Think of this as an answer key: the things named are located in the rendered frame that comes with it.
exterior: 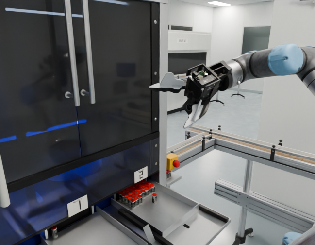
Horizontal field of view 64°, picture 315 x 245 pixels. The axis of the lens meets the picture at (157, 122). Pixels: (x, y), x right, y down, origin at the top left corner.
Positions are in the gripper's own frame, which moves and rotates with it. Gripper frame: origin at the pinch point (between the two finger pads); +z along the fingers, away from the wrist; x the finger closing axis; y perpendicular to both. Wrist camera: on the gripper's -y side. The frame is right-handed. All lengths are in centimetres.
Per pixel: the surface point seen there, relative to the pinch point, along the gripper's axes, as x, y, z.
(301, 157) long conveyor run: 28, -78, -101
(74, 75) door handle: -31.1, -9.6, 11.7
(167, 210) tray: 10, -69, -7
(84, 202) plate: -8, -54, 24
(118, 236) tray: 8, -62, 18
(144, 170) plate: -11, -65, -8
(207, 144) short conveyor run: -19, -104, -72
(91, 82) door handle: -30.0, -14.0, 7.0
